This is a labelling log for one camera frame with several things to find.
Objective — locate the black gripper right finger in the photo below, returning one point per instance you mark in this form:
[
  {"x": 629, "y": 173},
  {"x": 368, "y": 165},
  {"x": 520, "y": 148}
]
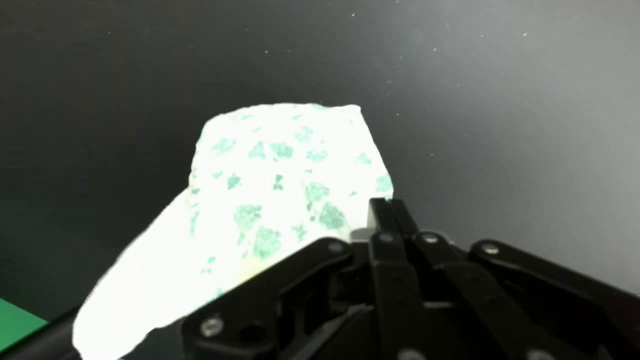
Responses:
[{"x": 467, "y": 307}]

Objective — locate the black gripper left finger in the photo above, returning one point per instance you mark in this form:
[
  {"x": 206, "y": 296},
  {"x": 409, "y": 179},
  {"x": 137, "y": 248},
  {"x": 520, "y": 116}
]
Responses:
[{"x": 301, "y": 301}]

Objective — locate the white cloth with green pattern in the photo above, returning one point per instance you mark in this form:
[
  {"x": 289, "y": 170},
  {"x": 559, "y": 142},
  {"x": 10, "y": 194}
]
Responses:
[{"x": 266, "y": 207}]

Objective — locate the green backdrop curtain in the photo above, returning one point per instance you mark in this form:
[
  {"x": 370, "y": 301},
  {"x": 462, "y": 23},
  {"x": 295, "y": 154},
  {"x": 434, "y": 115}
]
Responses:
[{"x": 17, "y": 327}]

